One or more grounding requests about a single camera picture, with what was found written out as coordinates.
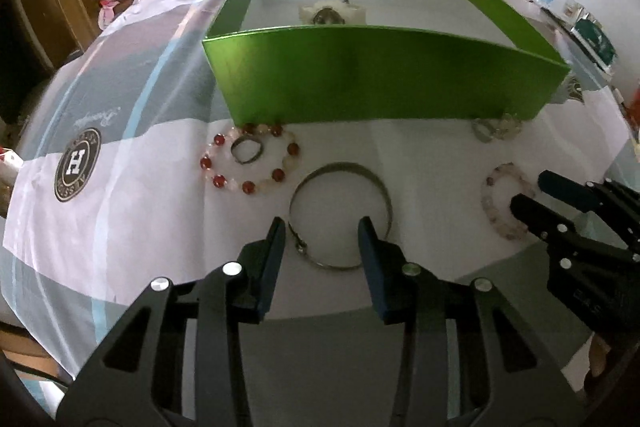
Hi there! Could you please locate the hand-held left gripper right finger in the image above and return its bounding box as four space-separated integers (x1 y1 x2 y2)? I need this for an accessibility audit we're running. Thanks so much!
357 216 586 427

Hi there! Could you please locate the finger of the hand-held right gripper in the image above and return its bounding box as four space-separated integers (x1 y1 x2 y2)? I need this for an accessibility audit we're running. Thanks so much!
510 193 626 253
539 171 640 253

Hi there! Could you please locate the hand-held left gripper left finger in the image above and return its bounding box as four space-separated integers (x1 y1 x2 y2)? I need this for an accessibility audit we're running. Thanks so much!
60 217 287 427

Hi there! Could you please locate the pale pink bead bracelet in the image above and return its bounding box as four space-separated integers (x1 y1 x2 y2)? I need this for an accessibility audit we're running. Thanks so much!
481 162 538 242

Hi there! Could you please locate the silver bangle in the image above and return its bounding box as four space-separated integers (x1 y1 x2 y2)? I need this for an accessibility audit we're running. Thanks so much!
289 162 393 272

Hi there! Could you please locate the green cardboard box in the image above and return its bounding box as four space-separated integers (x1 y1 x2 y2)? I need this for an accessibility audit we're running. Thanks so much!
201 0 572 125

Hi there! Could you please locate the white wristwatch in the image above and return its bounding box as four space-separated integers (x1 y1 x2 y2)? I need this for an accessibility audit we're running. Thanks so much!
299 0 367 28

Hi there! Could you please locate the person's right hand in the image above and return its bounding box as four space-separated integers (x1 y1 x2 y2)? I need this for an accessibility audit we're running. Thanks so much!
589 337 608 388

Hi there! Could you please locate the printed grey and white tablecloth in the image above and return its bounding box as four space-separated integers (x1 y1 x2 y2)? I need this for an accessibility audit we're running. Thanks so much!
0 0 640 427

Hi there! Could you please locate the dark green carton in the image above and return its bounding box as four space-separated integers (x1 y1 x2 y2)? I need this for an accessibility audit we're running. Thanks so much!
570 14 617 68

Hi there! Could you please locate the white and pink shopping bag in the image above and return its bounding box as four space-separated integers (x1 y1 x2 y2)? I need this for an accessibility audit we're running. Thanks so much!
0 147 23 202

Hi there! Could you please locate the clear bead bracelet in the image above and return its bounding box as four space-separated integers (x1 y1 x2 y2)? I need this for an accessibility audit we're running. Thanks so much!
471 112 523 144

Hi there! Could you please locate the red and white bead bracelet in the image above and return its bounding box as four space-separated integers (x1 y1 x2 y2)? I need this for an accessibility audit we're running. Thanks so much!
199 122 302 196

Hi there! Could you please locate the small dark ring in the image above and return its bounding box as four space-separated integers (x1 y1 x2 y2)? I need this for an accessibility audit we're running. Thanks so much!
230 136 264 165

